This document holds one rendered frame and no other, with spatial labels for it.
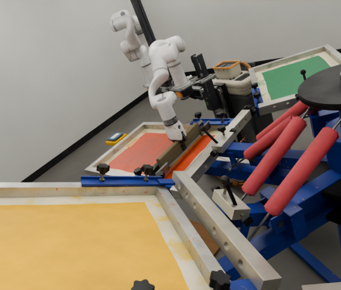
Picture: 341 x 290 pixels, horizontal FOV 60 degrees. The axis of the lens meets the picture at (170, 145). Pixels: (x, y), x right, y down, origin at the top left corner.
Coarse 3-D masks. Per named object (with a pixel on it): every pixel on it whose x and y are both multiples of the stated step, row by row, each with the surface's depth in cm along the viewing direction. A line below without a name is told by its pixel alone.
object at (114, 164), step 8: (128, 152) 193; (112, 160) 192; (120, 160) 188; (184, 160) 159; (192, 160) 156; (112, 168) 182; (120, 168) 178; (128, 168) 174; (136, 168) 171; (176, 168) 155; (184, 168) 152; (168, 176) 151
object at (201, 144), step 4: (144, 136) 206; (148, 136) 203; (152, 136) 201; (156, 136) 198; (160, 136) 196; (164, 136) 193; (204, 136) 173; (208, 136) 171; (140, 140) 202; (144, 140) 200; (200, 140) 170; (204, 140) 169; (208, 140) 167; (136, 144) 199; (140, 144) 197; (196, 144) 168; (200, 144) 166; (204, 144) 165; (128, 148) 198; (132, 148) 196; (192, 148) 166; (196, 148) 164; (200, 148) 163; (188, 152) 164; (192, 152) 162; (196, 152) 161
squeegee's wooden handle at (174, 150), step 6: (192, 126) 166; (198, 126) 168; (186, 132) 162; (192, 132) 164; (198, 132) 168; (192, 138) 165; (174, 144) 155; (180, 144) 158; (186, 144) 161; (168, 150) 152; (174, 150) 154; (180, 150) 158; (162, 156) 149; (168, 156) 152; (174, 156) 155; (162, 162) 149; (168, 162) 152
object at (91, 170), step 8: (136, 128) 215; (144, 128) 217; (152, 128) 212; (160, 128) 206; (184, 128) 190; (216, 128) 173; (128, 136) 207; (120, 144) 202; (112, 152) 198; (96, 160) 193; (104, 160) 193; (88, 168) 187; (96, 168) 182
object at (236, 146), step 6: (234, 144) 137; (240, 144) 135; (246, 144) 133; (252, 144) 131; (228, 150) 136; (234, 150) 133; (240, 150) 131; (222, 156) 140; (228, 156) 138; (240, 156) 133
